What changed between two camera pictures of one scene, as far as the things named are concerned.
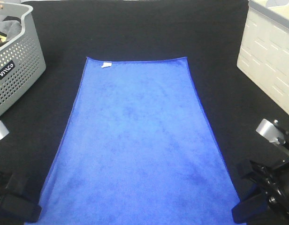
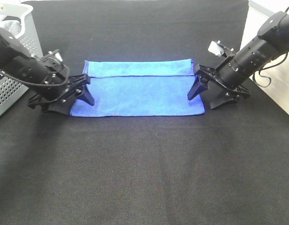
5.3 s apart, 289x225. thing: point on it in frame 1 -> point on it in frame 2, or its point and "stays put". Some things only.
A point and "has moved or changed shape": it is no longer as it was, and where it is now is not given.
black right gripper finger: x=248 y=208 -> x=226 y=98
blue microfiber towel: x=139 y=149 has moved or changed shape
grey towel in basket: x=11 y=28 stays put
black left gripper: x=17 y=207 -> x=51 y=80
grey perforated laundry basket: x=19 y=65 stays put
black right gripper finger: x=246 y=169 -> x=200 y=84
